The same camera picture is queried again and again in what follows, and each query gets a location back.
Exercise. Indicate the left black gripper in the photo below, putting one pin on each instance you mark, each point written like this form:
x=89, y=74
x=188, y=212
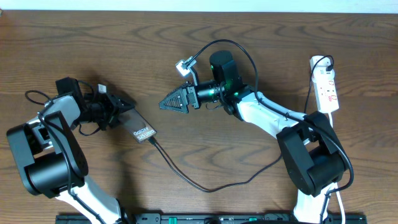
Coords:
x=113, y=108

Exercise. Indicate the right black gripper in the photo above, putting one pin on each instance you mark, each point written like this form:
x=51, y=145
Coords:
x=188, y=95

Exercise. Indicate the Galaxy S25 Ultra smartphone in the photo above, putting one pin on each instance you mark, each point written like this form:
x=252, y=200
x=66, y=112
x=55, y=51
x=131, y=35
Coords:
x=137, y=125

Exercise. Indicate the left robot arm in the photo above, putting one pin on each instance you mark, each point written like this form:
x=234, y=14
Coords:
x=51, y=162

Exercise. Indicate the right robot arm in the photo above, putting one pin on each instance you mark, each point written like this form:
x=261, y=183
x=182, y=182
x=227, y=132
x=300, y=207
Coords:
x=313, y=155

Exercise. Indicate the white power strip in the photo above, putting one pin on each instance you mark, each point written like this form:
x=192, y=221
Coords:
x=322, y=77

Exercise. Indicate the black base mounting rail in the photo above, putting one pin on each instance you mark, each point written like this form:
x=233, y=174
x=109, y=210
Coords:
x=156, y=218

